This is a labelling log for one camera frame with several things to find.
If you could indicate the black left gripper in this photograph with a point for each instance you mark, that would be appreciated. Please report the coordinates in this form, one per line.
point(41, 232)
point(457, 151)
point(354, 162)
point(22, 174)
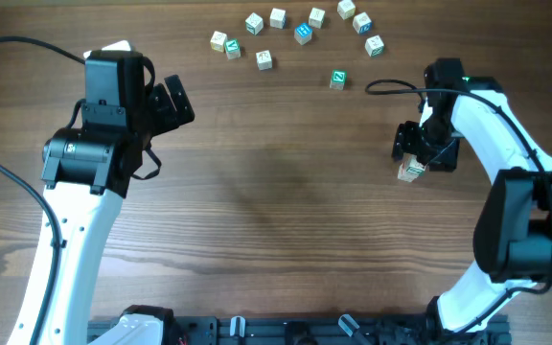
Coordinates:
point(166, 118)

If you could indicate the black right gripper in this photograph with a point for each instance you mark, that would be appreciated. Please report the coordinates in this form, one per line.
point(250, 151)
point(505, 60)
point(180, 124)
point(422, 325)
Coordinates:
point(404, 140)

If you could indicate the wooden block teal side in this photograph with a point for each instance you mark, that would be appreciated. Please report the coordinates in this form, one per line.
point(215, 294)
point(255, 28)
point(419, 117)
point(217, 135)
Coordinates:
point(254, 23)

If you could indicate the wooden block yellow edge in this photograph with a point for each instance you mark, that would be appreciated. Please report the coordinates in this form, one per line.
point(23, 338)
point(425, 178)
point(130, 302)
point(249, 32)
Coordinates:
point(218, 40)

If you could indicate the wooden block yellow side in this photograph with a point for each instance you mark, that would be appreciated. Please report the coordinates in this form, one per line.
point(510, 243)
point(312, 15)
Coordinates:
point(346, 9)

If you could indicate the wooden block green Z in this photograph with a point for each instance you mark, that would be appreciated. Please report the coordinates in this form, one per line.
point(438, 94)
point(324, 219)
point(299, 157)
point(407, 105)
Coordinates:
point(338, 79)

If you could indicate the wooden block blue side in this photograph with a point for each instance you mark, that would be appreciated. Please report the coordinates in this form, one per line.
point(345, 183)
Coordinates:
point(362, 23)

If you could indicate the wooden block green V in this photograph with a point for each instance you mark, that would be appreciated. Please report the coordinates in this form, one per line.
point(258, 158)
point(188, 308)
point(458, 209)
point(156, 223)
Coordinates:
point(232, 49)

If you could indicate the plain wooden picture block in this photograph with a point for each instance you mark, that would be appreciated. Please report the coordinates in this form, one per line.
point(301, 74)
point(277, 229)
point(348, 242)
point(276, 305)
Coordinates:
point(316, 18)

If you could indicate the wooden block drawing top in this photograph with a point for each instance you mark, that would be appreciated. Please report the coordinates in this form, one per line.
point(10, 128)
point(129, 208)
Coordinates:
point(264, 60)

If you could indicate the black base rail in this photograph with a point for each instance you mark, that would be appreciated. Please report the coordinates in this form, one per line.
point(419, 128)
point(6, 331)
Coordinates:
point(393, 329)

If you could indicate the wooden block blue H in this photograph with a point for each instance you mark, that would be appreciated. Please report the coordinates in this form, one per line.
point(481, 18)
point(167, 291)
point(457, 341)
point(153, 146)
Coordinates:
point(303, 33)

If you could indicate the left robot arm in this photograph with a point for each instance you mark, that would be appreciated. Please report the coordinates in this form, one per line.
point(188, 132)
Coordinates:
point(86, 172)

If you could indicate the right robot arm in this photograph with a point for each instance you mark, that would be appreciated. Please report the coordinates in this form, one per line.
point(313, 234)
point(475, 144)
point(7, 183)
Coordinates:
point(512, 240)

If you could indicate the wooden block sketch top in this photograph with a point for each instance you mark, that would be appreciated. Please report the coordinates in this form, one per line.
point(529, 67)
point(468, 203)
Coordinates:
point(410, 168)

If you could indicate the wooden block green side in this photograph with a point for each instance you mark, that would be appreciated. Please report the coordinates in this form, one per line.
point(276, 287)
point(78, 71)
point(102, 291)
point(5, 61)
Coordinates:
point(374, 46)

